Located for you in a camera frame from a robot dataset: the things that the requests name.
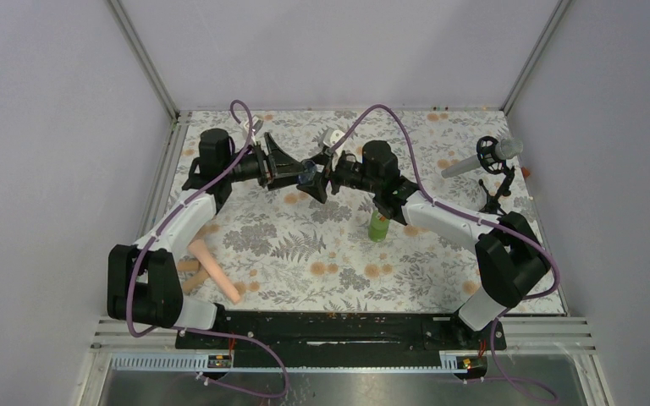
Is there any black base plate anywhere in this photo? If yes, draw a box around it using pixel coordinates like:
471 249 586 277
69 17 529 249
175 310 507 369

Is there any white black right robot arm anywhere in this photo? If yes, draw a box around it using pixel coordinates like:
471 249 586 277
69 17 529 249
297 140 551 348

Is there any wooden stick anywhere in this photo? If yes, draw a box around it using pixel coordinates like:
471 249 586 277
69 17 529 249
176 260 210 295

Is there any aluminium rail frame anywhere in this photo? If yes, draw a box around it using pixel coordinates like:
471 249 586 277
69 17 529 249
91 313 596 373

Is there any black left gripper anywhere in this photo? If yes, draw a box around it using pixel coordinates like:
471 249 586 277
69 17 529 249
223 133 308 191

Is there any silver microphone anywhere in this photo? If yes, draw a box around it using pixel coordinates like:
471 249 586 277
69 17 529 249
441 136 523 178

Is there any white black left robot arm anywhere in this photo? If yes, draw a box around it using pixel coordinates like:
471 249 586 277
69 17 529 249
107 129 311 348

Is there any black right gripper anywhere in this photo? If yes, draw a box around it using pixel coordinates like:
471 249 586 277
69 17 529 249
297 151 381 205

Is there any black microphone tripod stand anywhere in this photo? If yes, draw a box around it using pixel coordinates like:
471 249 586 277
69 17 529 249
478 167 516 216

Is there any green pill bottle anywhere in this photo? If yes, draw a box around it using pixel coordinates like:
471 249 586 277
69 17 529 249
368 211 390 242

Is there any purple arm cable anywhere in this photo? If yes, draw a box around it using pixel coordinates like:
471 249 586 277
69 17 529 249
125 99 293 400
333 104 562 404

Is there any floral patterned table mat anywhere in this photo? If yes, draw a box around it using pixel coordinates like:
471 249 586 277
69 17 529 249
136 109 567 316

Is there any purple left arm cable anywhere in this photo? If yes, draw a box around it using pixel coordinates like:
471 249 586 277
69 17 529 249
125 99 293 400

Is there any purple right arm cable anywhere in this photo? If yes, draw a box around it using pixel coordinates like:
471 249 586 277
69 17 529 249
333 104 562 404

